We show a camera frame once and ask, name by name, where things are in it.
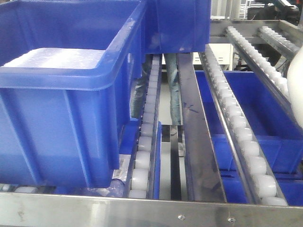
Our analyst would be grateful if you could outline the blue bin lower right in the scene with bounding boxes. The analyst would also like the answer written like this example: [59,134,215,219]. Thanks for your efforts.
[196,70,303,206]

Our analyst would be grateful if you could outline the white round plastic bin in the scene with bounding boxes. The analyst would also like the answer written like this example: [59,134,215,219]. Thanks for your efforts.
[287,47,303,128]

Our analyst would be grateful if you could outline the white roller track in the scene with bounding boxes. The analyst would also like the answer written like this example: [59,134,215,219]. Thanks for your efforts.
[124,54,161,201]
[199,44,288,206]
[226,26,290,105]
[258,26,300,61]

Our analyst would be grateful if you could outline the blue bin front left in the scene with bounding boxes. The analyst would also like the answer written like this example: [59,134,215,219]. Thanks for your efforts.
[0,0,147,188]

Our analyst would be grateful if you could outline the flat steel guide rail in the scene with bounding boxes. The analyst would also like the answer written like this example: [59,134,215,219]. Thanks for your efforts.
[177,53,227,203]

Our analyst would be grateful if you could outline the white roller track centre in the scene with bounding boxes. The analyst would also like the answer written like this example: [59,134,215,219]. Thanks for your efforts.
[124,54,161,201]

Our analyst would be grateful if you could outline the stainless steel shelf rack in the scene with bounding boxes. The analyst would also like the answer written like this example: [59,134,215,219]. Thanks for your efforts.
[0,18,303,227]

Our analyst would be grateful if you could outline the blue bin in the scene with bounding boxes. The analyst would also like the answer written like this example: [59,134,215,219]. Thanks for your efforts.
[0,0,147,188]
[196,70,303,206]
[145,0,211,54]

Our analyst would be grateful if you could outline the person legs in jeans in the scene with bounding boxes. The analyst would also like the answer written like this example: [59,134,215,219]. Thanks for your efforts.
[130,53,181,125]

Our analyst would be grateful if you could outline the blue bin rear centre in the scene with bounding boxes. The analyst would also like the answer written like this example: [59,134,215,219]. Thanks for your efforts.
[145,0,211,54]

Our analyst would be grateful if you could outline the white roller track rear right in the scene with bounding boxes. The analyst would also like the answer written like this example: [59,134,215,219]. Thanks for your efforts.
[258,26,300,61]

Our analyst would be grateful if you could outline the white roller track far right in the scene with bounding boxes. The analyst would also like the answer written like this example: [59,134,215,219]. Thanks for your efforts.
[226,26,290,105]

